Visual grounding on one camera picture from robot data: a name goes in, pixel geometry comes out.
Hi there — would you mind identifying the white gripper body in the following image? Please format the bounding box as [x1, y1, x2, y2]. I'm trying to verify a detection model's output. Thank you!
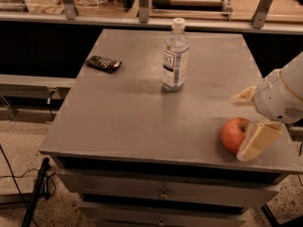
[254, 68, 303, 124]

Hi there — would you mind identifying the grey drawer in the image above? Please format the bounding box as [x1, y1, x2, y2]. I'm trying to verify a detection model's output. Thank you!
[79, 201, 245, 227]
[58, 169, 278, 208]

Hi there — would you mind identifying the grey metal rail frame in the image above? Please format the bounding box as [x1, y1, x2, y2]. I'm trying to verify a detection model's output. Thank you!
[0, 0, 303, 34]

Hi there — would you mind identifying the dark snack bar packet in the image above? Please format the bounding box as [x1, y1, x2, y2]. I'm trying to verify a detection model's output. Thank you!
[85, 55, 121, 74]

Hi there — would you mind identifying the black tripod leg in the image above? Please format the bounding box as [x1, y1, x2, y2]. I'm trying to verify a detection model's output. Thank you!
[21, 157, 50, 227]

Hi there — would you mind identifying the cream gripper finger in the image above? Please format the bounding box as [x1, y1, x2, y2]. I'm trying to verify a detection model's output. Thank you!
[230, 86, 256, 106]
[236, 122, 282, 161]

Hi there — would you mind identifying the upper grey drawer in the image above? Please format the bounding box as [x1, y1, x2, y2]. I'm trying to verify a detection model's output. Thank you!
[58, 169, 278, 208]

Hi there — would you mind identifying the grey drawer cabinet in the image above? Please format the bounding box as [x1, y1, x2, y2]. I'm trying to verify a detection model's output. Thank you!
[42, 29, 302, 217]

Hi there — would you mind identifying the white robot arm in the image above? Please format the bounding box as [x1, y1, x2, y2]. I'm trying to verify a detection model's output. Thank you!
[231, 59, 303, 161]

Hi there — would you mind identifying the red apple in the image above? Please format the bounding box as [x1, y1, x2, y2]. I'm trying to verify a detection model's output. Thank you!
[221, 117, 251, 154]

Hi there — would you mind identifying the black floor cable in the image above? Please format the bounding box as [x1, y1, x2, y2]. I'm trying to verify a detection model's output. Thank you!
[0, 144, 41, 227]

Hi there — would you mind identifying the lower grey drawer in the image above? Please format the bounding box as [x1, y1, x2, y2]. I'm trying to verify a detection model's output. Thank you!
[79, 201, 245, 227]

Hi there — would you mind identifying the clear plastic water bottle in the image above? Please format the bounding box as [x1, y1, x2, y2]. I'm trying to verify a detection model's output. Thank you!
[162, 18, 190, 92]

